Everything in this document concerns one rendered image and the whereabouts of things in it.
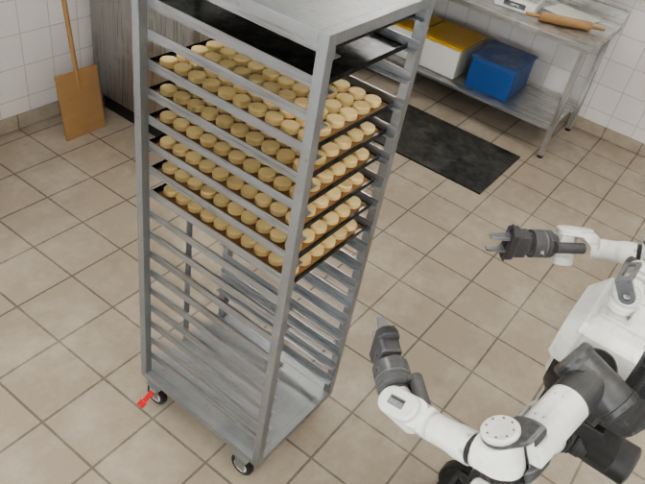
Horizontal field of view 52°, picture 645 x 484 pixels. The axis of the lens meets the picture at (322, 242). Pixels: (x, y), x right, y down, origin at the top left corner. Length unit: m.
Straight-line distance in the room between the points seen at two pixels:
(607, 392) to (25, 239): 2.96
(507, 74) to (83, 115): 3.00
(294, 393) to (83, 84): 2.48
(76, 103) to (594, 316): 3.50
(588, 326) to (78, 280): 2.51
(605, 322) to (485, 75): 3.82
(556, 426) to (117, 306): 2.35
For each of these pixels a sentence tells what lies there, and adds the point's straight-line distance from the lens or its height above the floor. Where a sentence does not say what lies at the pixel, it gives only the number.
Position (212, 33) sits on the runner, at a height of 1.68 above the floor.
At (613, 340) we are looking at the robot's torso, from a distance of 1.64.
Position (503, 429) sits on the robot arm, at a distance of 1.38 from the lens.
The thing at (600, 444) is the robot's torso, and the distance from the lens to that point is 1.91.
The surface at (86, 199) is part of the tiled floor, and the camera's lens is 3.98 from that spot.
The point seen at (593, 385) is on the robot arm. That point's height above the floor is 1.37.
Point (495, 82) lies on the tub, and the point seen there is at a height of 0.36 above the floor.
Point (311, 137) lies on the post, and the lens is 1.61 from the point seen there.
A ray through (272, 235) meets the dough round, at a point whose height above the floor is 1.15.
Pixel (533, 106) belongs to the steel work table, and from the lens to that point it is 5.42.
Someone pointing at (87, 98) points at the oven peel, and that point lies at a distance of 4.49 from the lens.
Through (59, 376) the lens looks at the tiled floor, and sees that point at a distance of 3.08.
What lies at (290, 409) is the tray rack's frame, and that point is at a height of 0.15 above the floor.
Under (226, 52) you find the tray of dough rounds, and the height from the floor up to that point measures 1.51.
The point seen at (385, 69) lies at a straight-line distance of 1.98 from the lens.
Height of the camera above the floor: 2.37
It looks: 39 degrees down
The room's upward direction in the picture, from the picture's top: 11 degrees clockwise
